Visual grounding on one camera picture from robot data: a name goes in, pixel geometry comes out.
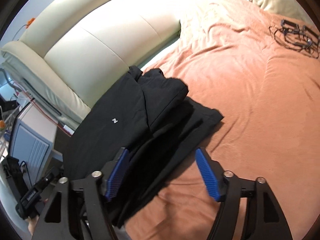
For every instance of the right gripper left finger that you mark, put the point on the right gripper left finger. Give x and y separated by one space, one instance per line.
77 209

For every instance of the cream padded headboard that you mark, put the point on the cream padded headboard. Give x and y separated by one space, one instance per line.
75 50

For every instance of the beige duvet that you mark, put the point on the beige duvet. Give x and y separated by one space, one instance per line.
287 8

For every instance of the orange bed blanket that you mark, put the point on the orange bed blanket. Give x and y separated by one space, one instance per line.
233 58

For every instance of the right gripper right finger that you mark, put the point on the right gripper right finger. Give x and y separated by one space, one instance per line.
264 218

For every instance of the folded black clothes pile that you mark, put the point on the folded black clothes pile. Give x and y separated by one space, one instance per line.
152 117

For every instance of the white bedside cabinet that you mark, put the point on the white bedside cabinet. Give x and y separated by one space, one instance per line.
32 141

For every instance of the left hand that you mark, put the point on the left hand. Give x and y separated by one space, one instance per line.
32 222

